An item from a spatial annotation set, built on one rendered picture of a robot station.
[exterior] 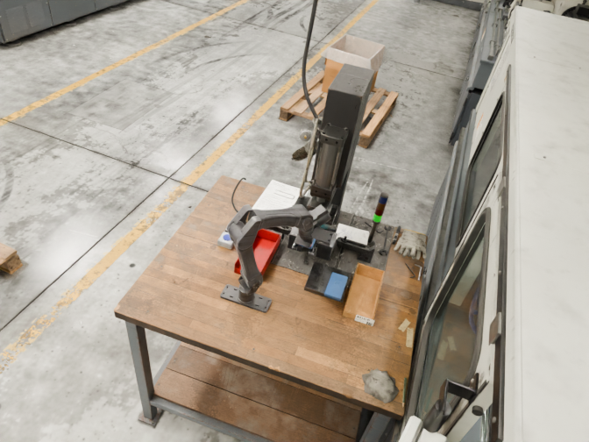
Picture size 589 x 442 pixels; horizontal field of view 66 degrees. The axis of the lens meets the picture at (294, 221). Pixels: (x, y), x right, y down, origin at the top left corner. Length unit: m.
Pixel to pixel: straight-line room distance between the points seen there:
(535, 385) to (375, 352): 0.97
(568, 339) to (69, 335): 2.55
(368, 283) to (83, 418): 1.58
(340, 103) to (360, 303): 0.81
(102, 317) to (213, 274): 1.20
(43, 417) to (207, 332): 1.22
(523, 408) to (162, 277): 1.44
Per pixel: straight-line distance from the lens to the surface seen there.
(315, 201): 1.90
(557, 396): 0.93
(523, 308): 1.02
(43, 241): 3.56
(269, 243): 2.07
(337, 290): 1.91
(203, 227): 2.14
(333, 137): 1.70
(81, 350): 2.90
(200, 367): 2.47
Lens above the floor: 2.34
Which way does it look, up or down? 41 degrees down
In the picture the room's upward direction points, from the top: 9 degrees clockwise
